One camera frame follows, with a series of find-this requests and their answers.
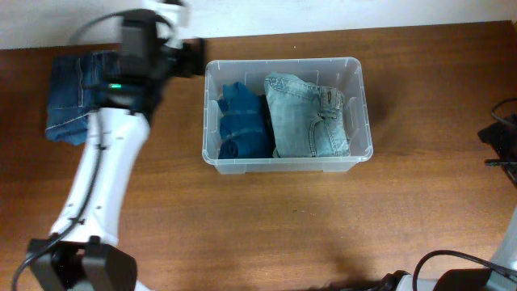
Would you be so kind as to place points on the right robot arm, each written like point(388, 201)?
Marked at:
point(498, 273)

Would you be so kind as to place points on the dark blue jeans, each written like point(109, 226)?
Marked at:
point(71, 95)

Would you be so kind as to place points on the light blue jeans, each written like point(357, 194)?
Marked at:
point(307, 119)

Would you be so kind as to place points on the clear plastic storage container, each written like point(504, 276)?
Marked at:
point(342, 73)

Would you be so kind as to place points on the black garment with logo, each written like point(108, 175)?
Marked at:
point(267, 118)

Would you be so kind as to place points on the dark blue garment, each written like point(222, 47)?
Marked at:
point(242, 126)

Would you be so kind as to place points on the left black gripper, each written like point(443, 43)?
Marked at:
point(187, 64)

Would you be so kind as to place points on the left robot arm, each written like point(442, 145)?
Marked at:
point(81, 251)

